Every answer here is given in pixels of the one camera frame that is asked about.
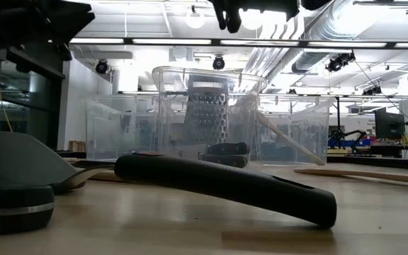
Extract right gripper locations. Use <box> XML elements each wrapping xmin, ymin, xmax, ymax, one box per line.
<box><xmin>210</xmin><ymin>0</ymin><xmax>300</xmax><ymax>33</ymax></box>

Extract black square turner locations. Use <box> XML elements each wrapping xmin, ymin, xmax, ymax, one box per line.
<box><xmin>19</xmin><ymin>0</ymin><xmax>96</xmax><ymax>54</ymax></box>
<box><xmin>0</xmin><ymin>130</ymin><xmax>338</xmax><ymax>230</ymax></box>

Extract wooden spork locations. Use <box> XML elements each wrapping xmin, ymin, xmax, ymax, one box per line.
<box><xmin>293</xmin><ymin>167</ymin><xmax>408</xmax><ymax>186</ymax></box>

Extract round pendant lamp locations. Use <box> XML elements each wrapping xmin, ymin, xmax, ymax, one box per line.
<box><xmin>186</xmin><ymin>5</ymin><xmax>205</xmax><ymax>30</ymax></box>

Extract overhead light bar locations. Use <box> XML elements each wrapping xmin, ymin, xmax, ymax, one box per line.
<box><xmin>68</xmin><ymin>36</ymin><xmax>408</xmax><ymax>50</ymax></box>

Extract metal box grater pink trim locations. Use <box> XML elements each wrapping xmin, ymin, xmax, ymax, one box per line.
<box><xmin>182</xmin><ymin>74</ymin><xmax>230</xmax><ymax>147</ymax></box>

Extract clear plastic bin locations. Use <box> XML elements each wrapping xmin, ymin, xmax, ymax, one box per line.
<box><xmin>251</xmin><ymin>94</ymin><xmax>335</xmax><ymax>167</ymax></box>
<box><xmin>85</xmin><ymin>93</ymin><xmax>162</xmax><ymax>161</ymax></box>
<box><xmin>151</xmin><ymin>65</ymin><xmax>268</xmax><ymax>169</ymax></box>

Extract black computer monitor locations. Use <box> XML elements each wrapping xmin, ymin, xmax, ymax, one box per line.
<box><xmin>374</xmin><ymin>107</ymin><xmax>406</xmax><ymax>141</ymax></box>

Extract stacked wooden boxes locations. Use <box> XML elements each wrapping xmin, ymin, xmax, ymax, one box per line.
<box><xmin>68</xmin><ymin>140</ymin><xmax>87</xmax><ymax>153</ymax></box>

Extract background desk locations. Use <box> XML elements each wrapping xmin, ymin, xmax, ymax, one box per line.
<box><xmin>327</xmin><ymin>144</ymin><xmax>408</xmax><ymax>159</ymax></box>

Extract black ceiling camera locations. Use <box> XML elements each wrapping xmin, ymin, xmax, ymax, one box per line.
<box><xmin>362</xmin><ymin>86</ymin><xmax>383</xmax><ymax>97</ymax></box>
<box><xmin>94</xmin><ymin>59</ymin><xmax>110</xmax><ymax>74</ymax></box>
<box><xmin>212</xmin><ymin>55</ymin><xmax>226</xmax><ymax>71</ymax></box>
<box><xmin>325</xmin><ymin>51</ymin><xmax>356</xmax><ymax>74</ymax></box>

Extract silver ceiling duct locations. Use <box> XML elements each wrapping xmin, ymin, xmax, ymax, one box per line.
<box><xmin>246</xmin><ymin>0</ymin><xmax>378</xmax><ymax>82</ymax></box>

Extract black frame post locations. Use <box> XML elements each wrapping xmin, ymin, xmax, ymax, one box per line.
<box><xmin>334</xmin><ymin>96</ymin><xmax>341</xmax><ymax>142</ymax></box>

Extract black aluminium table frame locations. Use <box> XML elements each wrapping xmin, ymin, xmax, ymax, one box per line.
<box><xmin>55</xmin><ymin>150</ymin><xmax>408</xmax><ymax>168</ymax></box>

